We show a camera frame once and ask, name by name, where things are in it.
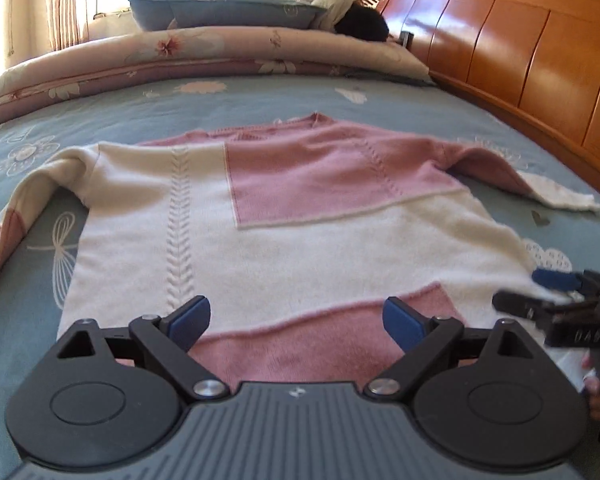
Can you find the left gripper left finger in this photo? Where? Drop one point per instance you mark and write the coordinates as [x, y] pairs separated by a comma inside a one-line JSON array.
[[165, 343]]

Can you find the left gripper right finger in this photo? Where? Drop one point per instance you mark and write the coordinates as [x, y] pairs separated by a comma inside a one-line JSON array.
[[426, 344]]

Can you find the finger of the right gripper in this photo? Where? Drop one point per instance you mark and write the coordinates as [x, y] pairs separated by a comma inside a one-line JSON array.
[[557, 280], [547, 315]]

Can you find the pink and white knit sweater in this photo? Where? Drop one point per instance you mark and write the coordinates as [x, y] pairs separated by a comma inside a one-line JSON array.
[[296, 232]]

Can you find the person right hand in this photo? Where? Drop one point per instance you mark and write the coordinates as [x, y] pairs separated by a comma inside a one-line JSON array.
[[591, 387]]

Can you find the blue floral bed sheet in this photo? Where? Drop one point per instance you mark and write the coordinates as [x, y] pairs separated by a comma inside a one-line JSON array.
[[30, 301]]

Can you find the orange wooden headboard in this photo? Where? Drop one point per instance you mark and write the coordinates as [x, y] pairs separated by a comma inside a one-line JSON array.
[[533, 63]]

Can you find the pink floral folded quilt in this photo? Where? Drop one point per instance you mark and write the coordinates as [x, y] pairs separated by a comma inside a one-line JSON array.
[[126, 61]]

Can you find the blue pillow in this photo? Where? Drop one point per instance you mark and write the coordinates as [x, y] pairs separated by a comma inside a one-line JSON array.
[[155, 15]]

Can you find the person lying on bed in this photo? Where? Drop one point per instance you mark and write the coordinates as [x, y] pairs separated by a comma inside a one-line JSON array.
[[353, 18]]

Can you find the red striped curtain left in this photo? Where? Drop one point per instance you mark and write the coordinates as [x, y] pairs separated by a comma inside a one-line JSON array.
[[66, 23]]

